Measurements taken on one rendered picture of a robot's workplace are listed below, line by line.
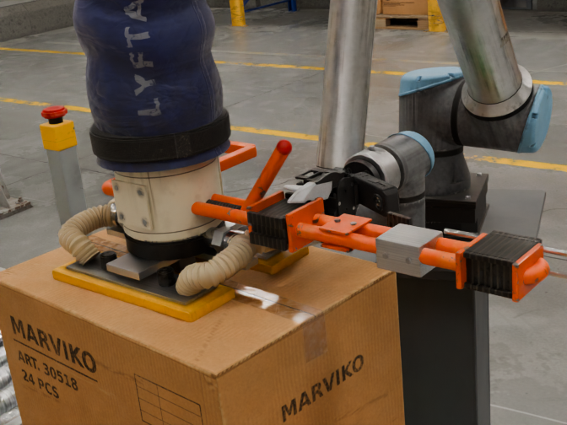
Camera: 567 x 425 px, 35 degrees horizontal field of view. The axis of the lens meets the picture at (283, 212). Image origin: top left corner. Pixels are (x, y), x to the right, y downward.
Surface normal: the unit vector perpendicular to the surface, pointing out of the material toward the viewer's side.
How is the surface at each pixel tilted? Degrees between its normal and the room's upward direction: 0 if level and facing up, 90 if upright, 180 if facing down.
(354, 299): 90
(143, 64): 109
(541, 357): 0
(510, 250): 0
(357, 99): 85
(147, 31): 70
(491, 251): 0
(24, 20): 90
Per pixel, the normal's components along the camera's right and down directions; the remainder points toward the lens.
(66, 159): 0.78, 0.15
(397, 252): -0.63, 0.33
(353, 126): 0.41, 0.18
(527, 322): -0.10, -0.94
